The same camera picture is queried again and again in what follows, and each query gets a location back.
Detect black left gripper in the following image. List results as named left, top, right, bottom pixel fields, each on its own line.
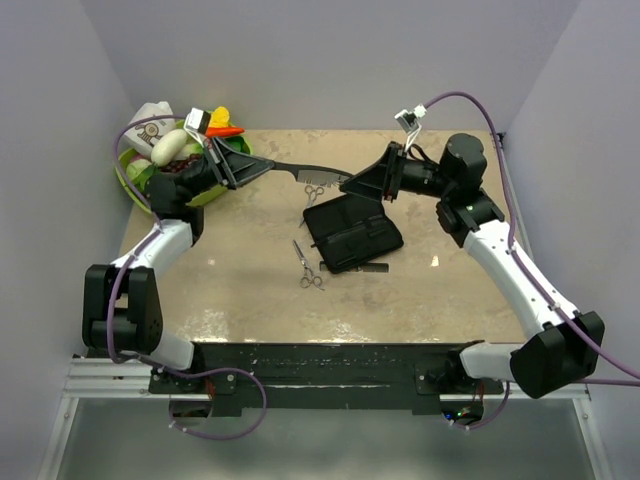
left=178, top=135, right=275, bottom=202

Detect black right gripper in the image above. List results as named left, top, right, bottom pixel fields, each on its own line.
left=341, top=141, right=455, bottom=203

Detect black zip tool case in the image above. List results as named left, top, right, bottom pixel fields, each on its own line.
left=303, top=195, right=404, bottom=274

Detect black tail comb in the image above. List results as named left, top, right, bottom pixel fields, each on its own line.
left=273, top=161, right=352, bottom=187

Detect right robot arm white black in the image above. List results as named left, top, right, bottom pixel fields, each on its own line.
left=340, top=133, right=605, bottom=399

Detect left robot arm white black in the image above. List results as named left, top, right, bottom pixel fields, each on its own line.
left=82, top=138, right=275, bottom=392

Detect silver straight hair scissors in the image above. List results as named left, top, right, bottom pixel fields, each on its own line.
left=303, top=184, right=325, bottom=210

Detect green plastic tray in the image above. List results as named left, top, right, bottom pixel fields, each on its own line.
left=114, top=134, right=254, bottom=216

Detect orange toy carrot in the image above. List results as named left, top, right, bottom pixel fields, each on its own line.
left=205, top=126, right=245, bottom=138

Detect yellow toy pepper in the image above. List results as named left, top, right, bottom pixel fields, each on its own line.
left=209, top=106, right=231, bottom=128

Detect purple toy grapes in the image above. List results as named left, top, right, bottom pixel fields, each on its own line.
left=160, top=154, right=202, bottom=174

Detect white toy radish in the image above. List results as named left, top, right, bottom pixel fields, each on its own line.
left=151, top=129, right=188, bottom=167

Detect black flat comb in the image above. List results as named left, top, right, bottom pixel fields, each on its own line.
left=350, top=262, right=390, bottom=273

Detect green toy leafy vegetable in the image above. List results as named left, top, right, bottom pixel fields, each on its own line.
left=125, top=158, right=157, bottom=191

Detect white paper bag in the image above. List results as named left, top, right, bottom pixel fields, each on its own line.
left=124, top=101, right=176, bottom=158

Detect silver thinning scissors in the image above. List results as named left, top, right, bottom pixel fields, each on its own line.
left=292, top=240, right=324, bottom=291

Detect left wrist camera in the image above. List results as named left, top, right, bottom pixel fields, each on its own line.
left=183, top=107, right=211, bottom=140

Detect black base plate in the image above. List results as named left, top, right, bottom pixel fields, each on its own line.
left=149, top=343, right=503, bottom=416

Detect aluminium frame rail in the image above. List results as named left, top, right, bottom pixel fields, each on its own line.
left=37, top=357, right=156, bottom=480

